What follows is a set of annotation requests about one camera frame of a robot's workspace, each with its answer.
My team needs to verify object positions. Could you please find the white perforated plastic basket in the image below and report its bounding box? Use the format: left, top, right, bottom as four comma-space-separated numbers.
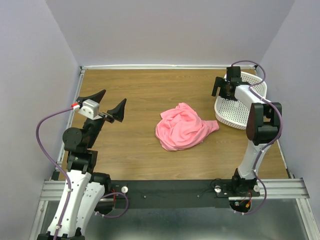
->
214, 71, 268, 130

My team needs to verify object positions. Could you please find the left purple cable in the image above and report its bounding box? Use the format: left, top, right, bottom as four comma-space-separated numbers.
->
35, 106, 76, 240

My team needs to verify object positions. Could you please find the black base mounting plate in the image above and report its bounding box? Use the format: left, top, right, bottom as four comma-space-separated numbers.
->
96, 178, 260, 214

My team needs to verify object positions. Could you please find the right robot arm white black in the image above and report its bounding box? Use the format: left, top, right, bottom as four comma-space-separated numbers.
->
211, 64, 282, 198

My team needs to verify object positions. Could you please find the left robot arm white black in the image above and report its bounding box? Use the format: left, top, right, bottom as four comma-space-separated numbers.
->
35, 89, 129, 240

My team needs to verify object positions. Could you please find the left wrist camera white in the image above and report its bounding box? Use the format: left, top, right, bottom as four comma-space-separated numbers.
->
71, 99, 102, 120

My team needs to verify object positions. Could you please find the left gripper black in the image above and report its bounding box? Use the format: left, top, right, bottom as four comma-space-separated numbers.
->
77, 89, 127, 148

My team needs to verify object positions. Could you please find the pink t shirt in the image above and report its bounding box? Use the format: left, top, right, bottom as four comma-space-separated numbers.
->
155, 102, 220, 152

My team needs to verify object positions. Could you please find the aluminium front rail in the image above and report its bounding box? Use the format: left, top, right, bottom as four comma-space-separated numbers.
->
40, 178, 310, 201

